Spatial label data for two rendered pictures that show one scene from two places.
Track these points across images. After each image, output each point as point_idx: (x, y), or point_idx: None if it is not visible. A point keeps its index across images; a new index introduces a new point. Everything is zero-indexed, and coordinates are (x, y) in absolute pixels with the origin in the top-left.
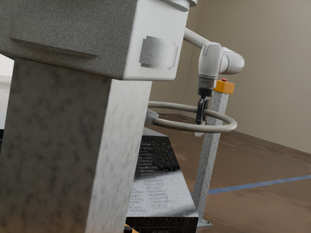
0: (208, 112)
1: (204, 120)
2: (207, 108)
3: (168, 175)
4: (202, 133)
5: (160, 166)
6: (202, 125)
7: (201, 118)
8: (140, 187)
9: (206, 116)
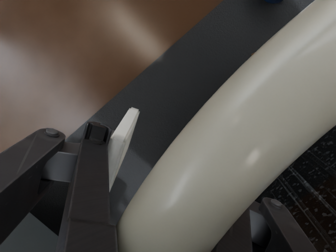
0: (263, 190)
1: (106, 144)
2: (0, 193)
3: None
4: (138, 114)
5: None
6: (126, 143)
7: (279, 219)
8: None
9: (57, 146)
